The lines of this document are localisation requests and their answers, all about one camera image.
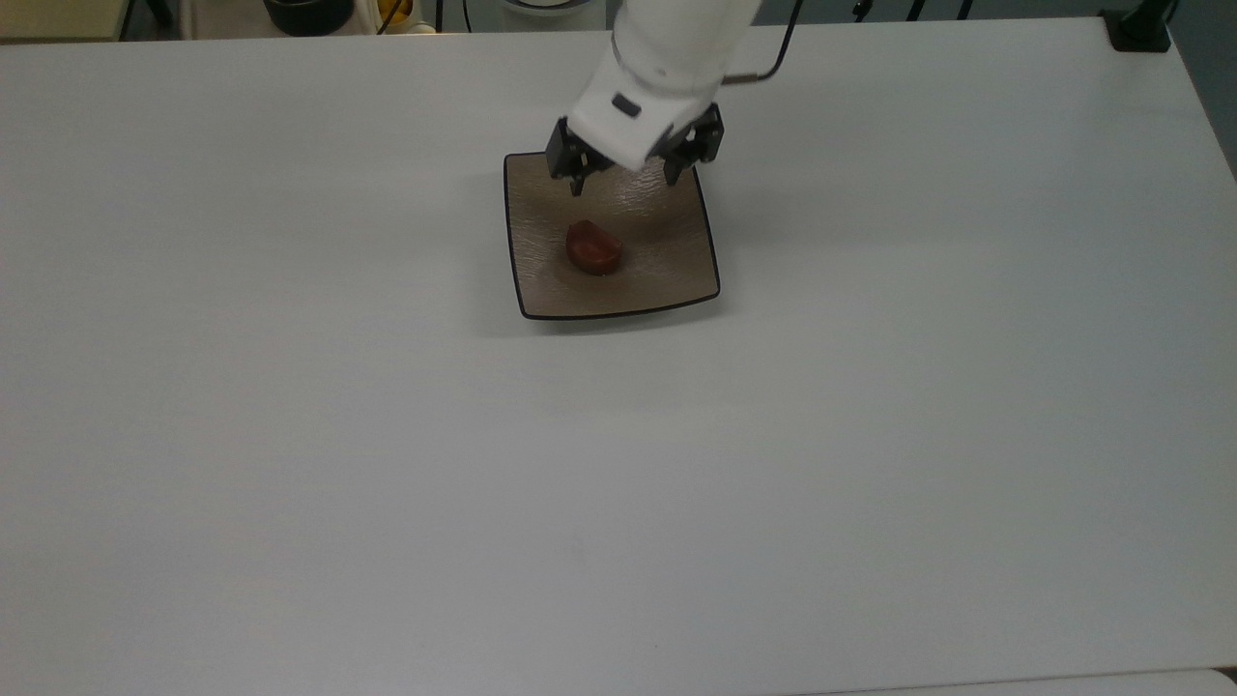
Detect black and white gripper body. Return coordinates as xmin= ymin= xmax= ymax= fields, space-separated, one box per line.
xmin=545 ymin=53 xmax=726 ymax=181

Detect small round red-brown food item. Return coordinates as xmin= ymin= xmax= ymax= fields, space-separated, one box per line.
xmin=565 ymin=219 xmax=624 ymax=276

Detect square brown ceramic plate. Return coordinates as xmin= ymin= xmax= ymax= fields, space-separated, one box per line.
xmin=503 ymin=151 xmax=722 ymax=321

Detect black round container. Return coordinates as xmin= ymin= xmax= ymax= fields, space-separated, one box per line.
xmin=262 ymin=0 xmax=355 ymax=38

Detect black stand legs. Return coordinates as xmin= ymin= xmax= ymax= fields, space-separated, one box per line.
xmin=850 ymin=0 xmax=977 ymax=23

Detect beige furniture panel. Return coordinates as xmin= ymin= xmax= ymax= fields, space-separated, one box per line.
xmin=0 ymin=0 xmax=133 ymax=43

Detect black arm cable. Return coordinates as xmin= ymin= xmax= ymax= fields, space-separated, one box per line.
xmin=720 ymin=0 xmax=805 ymax=87

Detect black clamp mount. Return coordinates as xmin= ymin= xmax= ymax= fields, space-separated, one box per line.
xmin=1101 ymin=0 xmax=1178 ymax=54

